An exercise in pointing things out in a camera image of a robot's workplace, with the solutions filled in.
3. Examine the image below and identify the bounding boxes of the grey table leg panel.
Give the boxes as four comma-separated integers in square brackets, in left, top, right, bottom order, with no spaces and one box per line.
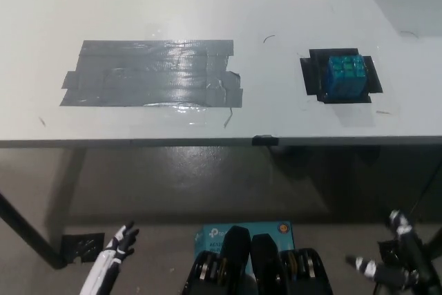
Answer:
[44,148,87,240]

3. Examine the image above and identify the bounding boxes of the grey duct tape patch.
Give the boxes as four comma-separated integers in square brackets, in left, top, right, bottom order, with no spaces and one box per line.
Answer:
[59,39,244,108]

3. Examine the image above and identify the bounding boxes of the blue rubik's cube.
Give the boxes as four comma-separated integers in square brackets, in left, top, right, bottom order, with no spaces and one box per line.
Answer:
[320,54,367,99]

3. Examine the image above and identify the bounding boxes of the black metal table leg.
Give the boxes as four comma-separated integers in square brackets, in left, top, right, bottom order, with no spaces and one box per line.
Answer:
[0,189,68,269]

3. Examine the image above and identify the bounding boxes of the small black edge tape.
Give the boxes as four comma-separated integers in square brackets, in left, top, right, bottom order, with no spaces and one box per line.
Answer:
[251,134,280,146]

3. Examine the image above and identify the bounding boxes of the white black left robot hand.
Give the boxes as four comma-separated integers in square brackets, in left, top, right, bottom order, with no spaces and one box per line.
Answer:
[81,220,140,295]

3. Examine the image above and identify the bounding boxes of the black tape square mark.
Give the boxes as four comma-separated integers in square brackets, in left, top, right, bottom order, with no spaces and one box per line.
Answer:
[299,48,384,104]

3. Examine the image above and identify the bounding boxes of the teal router cardboard box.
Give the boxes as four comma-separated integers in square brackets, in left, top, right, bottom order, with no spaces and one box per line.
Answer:
[193,220,296,275]

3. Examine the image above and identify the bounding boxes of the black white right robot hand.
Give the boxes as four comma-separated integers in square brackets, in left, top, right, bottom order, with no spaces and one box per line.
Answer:
[346,209,442,295]

